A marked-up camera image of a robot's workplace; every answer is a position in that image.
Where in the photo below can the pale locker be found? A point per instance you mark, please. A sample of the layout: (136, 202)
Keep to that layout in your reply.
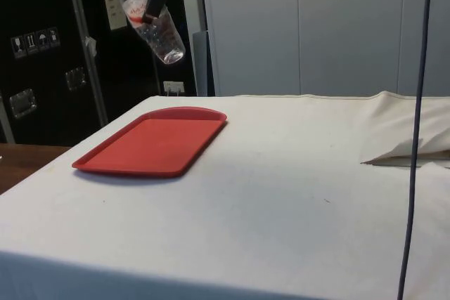
(256, 43)
(436, 33)
(348, 33)

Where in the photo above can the red tray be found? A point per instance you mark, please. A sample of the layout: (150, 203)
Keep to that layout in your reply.
(154, 142)

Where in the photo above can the clear plastic bottle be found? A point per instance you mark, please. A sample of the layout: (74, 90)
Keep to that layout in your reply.
(160, 38)

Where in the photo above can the black cabinet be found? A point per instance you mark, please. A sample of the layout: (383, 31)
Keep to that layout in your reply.
(45, 68)

